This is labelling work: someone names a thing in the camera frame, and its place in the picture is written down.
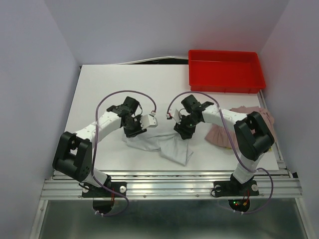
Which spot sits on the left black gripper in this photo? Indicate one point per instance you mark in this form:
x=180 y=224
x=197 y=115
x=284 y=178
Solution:
x=129 y=134

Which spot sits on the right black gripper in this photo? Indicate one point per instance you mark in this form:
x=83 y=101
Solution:
x=185 y=133

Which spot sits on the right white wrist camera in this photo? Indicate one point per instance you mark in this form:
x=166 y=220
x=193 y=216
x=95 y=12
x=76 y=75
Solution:
x=177 y=115

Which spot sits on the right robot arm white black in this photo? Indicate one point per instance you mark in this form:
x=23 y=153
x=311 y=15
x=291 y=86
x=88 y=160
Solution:
x=248 y=134

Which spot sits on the aluminium rail frame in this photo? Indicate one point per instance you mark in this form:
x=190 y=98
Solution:
x=172 y=201

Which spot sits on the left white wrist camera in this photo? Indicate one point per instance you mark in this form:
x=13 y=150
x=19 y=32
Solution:
x=148 y=121

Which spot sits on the pink pleated skirt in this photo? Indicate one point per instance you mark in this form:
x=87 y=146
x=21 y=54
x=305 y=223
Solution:
x=218 y=136

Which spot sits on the red plastic tray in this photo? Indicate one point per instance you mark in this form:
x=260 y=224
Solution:
x=225 y=71

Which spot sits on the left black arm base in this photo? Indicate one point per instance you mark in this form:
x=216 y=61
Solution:
x=104 y=201

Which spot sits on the white skirt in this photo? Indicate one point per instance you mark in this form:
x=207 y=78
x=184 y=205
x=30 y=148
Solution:
x=169 y=145

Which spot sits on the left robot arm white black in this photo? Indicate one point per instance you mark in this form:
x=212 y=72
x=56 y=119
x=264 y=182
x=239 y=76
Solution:
x=74 y=154

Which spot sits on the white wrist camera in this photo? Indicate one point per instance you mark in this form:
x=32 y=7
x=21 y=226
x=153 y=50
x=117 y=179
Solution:
x=177 y=115
x=148 y=121

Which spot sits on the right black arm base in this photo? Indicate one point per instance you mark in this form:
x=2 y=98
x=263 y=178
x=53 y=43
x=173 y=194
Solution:
x=240 y=193

